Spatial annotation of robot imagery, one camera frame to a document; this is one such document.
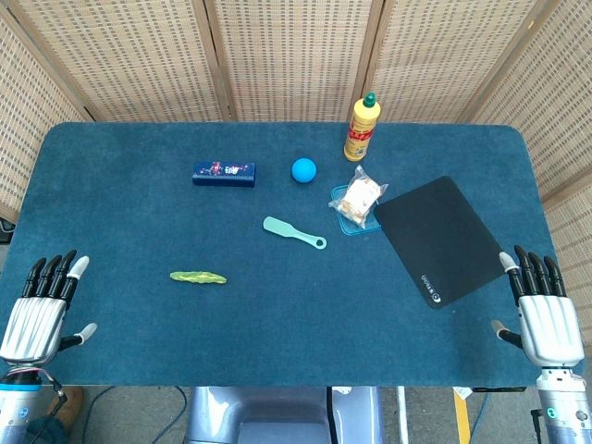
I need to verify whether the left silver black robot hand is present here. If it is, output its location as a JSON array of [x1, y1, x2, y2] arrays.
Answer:
[[0, 250, 98, 367]]

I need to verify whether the silver-blue robot torso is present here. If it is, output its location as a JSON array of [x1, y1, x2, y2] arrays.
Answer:
[[184, 386, 385, 444]]

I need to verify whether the black mouse pad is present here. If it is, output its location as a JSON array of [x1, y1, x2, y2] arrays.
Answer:
[[373, 175, 513, 310]]

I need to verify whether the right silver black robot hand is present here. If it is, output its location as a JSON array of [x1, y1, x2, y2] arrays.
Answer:
[[490, 244, 586, 369]]

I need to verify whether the woven bamboo folding screen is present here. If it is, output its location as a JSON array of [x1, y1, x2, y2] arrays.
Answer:
[[0, 0, 592, 352]]

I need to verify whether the brown shoe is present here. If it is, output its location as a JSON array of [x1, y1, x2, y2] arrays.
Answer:
[[51, 387, 86, 432]]

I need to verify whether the clear bag of snacks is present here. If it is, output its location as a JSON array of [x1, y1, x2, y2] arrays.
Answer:
[[327, 165, 389, 228]]

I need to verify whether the blue rubber ball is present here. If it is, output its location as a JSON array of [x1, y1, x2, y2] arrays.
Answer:
[[290, 157, 318, 184]]

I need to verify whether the blue translucent plastic lid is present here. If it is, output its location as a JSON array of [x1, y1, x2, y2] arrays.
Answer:
[[330, 184, 384, 238]]

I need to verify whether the mint green plastic spatula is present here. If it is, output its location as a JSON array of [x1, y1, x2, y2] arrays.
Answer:
[[263, 216, 328, 251]]

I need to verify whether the blue floor cable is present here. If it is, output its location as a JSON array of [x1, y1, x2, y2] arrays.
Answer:
[[150, 386, 189, 444]]

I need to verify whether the blue carpet table cover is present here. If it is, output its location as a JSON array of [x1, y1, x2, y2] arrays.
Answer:
[[0, 120, 585, 389]]

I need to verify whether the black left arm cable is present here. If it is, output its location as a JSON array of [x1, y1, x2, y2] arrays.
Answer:
[[39, 367, 68, 404]]

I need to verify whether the yellow bottle with green cap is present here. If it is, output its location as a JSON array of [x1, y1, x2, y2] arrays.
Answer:
[[343, 91, 382, 163]]

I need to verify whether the green pea pod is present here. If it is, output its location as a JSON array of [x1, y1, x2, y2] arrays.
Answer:
[[168, 270, 228, 286]]

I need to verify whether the dark blue printed box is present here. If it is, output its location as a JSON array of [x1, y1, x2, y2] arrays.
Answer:
[[191, 160, 257, 189]]

